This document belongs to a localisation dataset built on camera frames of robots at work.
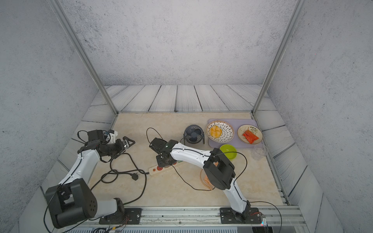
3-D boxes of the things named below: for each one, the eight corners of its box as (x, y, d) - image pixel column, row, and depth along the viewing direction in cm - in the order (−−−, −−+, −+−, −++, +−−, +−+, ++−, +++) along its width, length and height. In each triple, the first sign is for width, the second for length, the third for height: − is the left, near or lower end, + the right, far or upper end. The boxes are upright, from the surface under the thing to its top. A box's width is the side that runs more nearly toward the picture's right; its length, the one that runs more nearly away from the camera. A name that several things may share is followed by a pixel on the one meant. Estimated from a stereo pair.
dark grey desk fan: (184, 145, 102) (183, 135, 94) (184, 134, 108) (183, 124, 100) (204, 145, 102) (205, 135, 94) (203, 134, 108) (204, 124, 100)
